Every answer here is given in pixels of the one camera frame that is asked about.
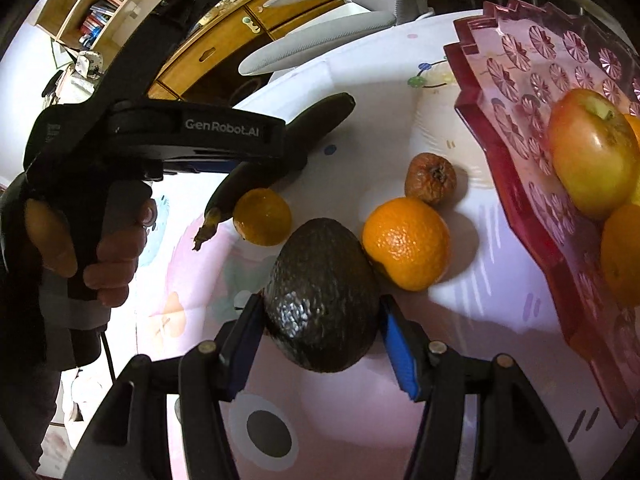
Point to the pink glass fruit bowl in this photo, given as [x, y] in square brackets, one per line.
[512, 63]

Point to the grey office chair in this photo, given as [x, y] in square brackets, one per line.
[353, 20]

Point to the dark avocado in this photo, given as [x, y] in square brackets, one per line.
[321, 299]

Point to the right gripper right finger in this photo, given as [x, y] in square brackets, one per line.
[431, 374]

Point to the wooden desk with drawers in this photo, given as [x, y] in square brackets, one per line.
[205, 69]

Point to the orange tangerine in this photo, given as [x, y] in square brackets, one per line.
[619, 259]
[634, 122]
[410, 241]

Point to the red apple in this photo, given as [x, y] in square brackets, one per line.
[594, 152]

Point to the wooden bookshelf hutch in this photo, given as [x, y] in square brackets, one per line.
[101, 26]

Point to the small orange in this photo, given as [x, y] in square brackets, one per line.
[262, 217]

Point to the small dark red fruit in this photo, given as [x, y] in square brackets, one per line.
[430, 178]

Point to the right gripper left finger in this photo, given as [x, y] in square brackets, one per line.
[215, 371]

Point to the person's left hand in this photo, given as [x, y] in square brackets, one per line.
[117, 254]

